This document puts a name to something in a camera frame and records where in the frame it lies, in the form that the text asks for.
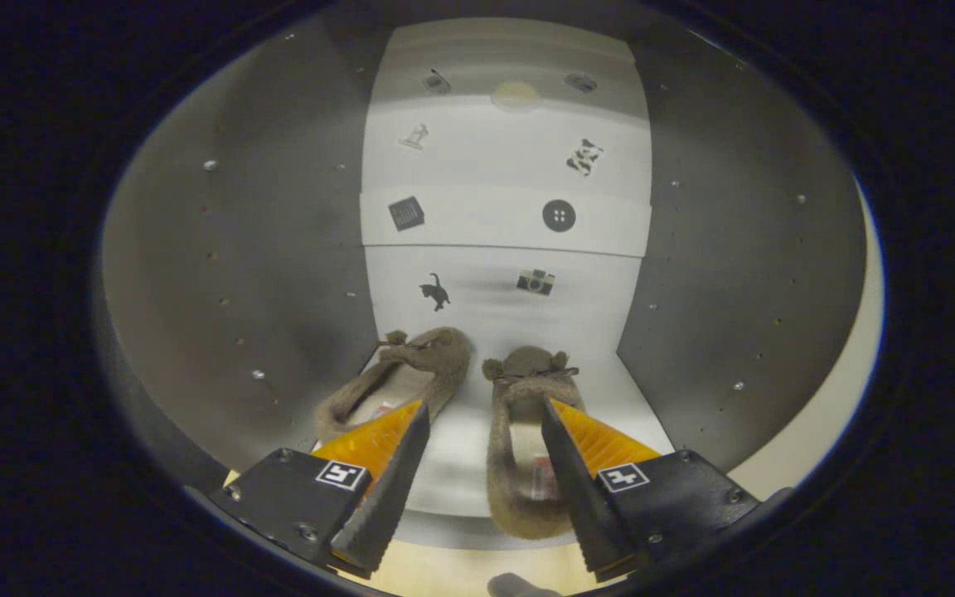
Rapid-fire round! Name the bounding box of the brown fuzzy shoe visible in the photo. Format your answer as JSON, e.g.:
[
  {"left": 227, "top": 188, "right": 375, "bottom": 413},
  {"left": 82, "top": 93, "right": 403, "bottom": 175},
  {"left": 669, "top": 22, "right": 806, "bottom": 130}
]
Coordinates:
[
  {"left": 314, "top": 326, "right": 474, "bottom": 440},
  {"left": 482, "top": 346, "right": 590, "bottom": 541}
]

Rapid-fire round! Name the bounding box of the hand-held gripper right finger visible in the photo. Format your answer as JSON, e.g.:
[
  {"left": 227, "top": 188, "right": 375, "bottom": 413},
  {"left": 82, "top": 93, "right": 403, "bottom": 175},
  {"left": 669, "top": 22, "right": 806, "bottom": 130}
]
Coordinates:
[{"left": 541, "top": 396, "right": 764, "bottom": 581}]

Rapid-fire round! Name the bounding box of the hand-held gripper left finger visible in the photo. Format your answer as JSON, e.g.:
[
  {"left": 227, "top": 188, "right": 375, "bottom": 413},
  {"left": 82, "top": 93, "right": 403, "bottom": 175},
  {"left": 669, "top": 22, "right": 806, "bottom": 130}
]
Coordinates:
[{"left": 211, "top": 400, "right": 431, "bottom": 579}]

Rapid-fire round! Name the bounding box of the grey shoe cabinet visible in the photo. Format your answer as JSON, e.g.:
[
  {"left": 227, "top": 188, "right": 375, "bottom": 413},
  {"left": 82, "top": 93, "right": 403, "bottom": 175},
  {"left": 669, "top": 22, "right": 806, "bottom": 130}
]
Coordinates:
[{"left": 100, "top": 12, "right": 868, "bottom": 552}]

